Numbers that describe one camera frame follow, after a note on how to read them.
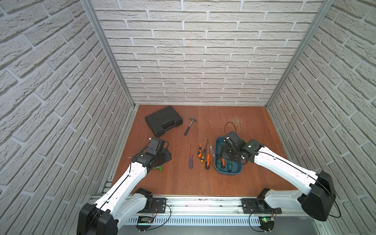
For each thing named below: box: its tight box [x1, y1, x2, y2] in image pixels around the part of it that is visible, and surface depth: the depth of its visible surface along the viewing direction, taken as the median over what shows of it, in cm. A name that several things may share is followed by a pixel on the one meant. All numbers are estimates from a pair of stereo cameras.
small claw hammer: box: [184, 117, 197, 137], surface depth 108 cm
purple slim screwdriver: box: [189, 144, 193, 170], surface depth 89 cm
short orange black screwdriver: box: [197, 137, 203, 158], surface depth 94 cm
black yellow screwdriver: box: [200, 139, 209, 163], surface depth 91 cm
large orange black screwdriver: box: [205, 143, 211, 170], surface depth 89 cm
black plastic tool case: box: [144, 105, 184, 138], surface depth 106 cm
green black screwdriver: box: [227, 160, 233, 172], surface depth 87 cm
